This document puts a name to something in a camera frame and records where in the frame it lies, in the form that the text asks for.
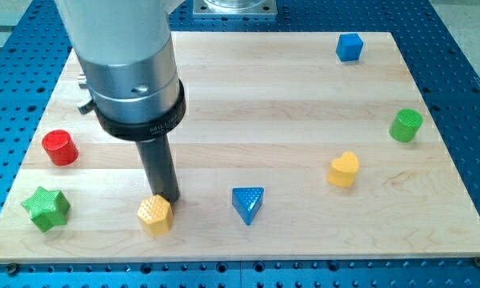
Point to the yellow heart block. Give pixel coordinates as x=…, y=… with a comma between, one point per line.
x=343, y=170

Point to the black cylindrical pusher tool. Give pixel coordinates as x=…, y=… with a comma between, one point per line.
x=157, y=161

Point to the yellow hexagon block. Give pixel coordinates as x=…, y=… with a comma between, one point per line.
x=155, y=215

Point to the red cylinder block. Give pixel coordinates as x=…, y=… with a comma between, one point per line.
x=60, y=147

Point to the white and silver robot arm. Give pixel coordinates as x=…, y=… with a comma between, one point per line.
x=126, y=53

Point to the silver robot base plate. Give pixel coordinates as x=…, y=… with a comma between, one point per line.
x=234, y=7

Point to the green cylinder block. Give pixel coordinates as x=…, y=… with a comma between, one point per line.
x=405, y=125

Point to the blue cube block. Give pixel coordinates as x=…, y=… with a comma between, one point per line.
x=349, y=47

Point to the green star block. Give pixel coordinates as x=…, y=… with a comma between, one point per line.
x=47, y=208

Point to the wooden board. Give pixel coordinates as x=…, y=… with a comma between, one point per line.
x=263, y=109

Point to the blue triangle block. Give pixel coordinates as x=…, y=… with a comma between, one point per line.
x=247, y=201

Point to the blue perforated table plate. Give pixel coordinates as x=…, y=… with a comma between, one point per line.
x=32, y=60

